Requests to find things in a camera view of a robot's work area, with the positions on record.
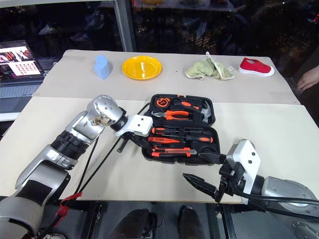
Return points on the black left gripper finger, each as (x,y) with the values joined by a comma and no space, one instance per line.
(144,142)
(138,147)

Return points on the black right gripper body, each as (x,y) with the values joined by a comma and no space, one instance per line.
(233,179)

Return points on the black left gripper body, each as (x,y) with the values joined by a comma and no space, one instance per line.
(132,140)

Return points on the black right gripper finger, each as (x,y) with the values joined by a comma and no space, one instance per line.
(214,158)
(204,186)

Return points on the orange tester pen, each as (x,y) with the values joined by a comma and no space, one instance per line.
(162,140)

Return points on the orange black utility knife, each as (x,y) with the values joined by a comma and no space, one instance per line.
(172,152)

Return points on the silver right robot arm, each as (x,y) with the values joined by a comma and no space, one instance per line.
(281,189)

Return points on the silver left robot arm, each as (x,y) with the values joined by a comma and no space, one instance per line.
(45,171)

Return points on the black plastic tool case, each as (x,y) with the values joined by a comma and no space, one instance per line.
(174,160)

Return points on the bystander bare hand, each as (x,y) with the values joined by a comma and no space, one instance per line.
(309,79)

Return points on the orange black screwdriver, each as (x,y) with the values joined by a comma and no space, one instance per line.
(159,130)
(199,139)

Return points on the beige cardboard sheet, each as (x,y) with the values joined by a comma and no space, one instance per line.
(224,89)
(174,181)

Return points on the orange black tape measure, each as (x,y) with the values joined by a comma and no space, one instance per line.
(162,102)

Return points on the yellow plastic plate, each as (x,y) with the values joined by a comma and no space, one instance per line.
(142,68)

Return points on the dark rounded shape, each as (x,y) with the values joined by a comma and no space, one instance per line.
(134,224)

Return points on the light blue cup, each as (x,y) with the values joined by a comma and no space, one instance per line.
(102,67)

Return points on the pale green cloth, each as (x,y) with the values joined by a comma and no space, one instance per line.
(202,69)

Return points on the red shoe with white sole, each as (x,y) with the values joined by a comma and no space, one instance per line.
(254,66)

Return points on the grey metal window pillar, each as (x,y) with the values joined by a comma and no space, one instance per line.
(125,25)

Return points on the open laptop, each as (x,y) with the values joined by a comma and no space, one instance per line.
(17,64)

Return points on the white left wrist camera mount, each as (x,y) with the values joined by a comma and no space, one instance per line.
(139,123)

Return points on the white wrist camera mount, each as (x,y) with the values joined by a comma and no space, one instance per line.
(245,154)
(139,123)

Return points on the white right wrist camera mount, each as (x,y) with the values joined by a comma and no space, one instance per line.
(245,154)

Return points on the black table frame leg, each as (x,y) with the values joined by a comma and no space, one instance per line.
(96,221)
(228,221)

